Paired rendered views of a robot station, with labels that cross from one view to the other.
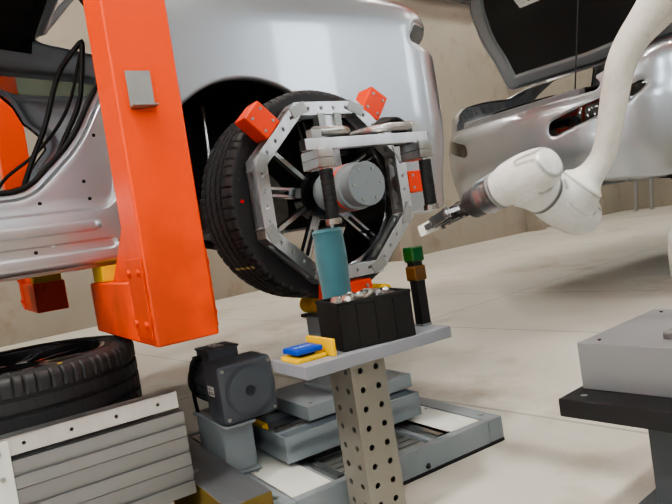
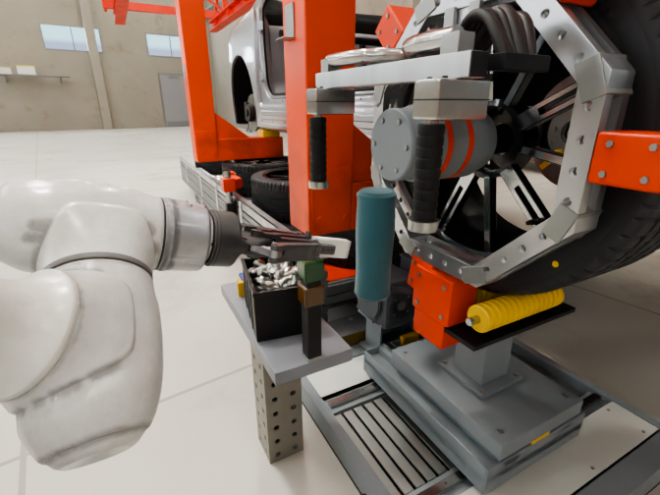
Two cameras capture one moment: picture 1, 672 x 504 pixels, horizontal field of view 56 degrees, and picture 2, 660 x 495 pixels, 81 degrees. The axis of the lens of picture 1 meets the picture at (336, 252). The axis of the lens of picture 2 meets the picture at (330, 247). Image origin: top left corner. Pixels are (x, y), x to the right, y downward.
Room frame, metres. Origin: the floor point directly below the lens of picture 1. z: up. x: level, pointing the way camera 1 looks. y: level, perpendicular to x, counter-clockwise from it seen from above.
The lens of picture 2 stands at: (1.73, -0.84, 0.92)
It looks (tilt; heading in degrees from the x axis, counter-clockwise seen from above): 20 degrees down; 94
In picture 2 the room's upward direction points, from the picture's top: straight up
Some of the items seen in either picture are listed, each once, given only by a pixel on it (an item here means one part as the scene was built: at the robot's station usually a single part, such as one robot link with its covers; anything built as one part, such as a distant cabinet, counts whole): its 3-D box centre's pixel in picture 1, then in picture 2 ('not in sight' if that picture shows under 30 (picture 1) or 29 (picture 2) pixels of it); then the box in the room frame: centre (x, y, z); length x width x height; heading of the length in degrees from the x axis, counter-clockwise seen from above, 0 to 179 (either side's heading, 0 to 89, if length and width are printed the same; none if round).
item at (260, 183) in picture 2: not in sight; (302, 192); (1.38, 1.62, 0.39); 0.66 x 0.66 x 0.24
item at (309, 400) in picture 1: (331, 354); (483, 342); (2.08, 0.07, 0.32); 0.40 x 0.30 x 0.28; 122
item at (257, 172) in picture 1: (334, 191); (461, 140); (1.93, -0.02, 0.85); 0.54 x 0.07 x 0.54; 122
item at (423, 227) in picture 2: (427, 183); (426, 175); (1.82, -0.29, 0.83); 0.04 x 0.04 x 0.16
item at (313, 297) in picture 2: (416, 272); (310, 293); (1.65, -0.20, 0.59); 0.04 x 0.04 x 0.04; 32
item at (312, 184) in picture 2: (329, 195); (317, 150); (1.64, -0.01, 0.83); 0.04 x 0.04 x 0.16
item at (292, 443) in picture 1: (327, 414); (461, 388); (2.05, 0.11, 0.13); 0.50 x 0.36 x 0.10; 122
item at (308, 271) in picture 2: (413, 254); (310, 268); (1.65, -0.20, 0.64); 0.04 x 0.04 x 0.04; 32
